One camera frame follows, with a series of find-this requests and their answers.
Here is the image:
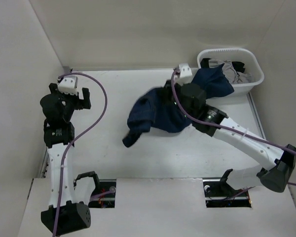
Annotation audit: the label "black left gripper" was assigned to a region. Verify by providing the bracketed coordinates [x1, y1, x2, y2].
[52, 83, 90, 121]

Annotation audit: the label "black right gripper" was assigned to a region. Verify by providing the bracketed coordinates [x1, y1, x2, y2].
[157, 78, 193, 120]

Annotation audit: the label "dark blue denim trousers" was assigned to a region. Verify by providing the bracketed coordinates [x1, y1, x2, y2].
[122, 68, 234, 148]

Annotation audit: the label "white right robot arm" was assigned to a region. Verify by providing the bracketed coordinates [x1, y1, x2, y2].
[161, 80, 296, 196]

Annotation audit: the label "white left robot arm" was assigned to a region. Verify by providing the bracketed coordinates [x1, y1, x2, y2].
[40, 83, 101, 237]

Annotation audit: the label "grey garment in basket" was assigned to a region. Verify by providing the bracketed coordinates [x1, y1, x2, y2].
[209, 59, 253, 84]

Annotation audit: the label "black garment in basket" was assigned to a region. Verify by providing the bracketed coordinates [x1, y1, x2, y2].
[200, 58, 245, 73]

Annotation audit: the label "white plastic laundry basket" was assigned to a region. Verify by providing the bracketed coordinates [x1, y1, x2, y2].
[197, 47, 264, 96]

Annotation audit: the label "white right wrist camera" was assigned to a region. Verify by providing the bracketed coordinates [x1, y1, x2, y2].
[174, 63, 193, 85]

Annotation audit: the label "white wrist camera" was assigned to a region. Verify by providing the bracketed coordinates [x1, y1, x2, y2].
[57, 75, 78, 96]
[174, 63, 193, 85]

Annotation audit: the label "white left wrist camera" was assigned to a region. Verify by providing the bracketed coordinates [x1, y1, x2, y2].
[57, 75, 78, 96]

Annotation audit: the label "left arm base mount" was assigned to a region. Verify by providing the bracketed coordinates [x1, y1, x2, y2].
[74, 177, 117, 208]

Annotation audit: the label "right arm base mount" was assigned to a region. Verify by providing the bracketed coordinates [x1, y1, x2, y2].
[203, 179, 252, 208]

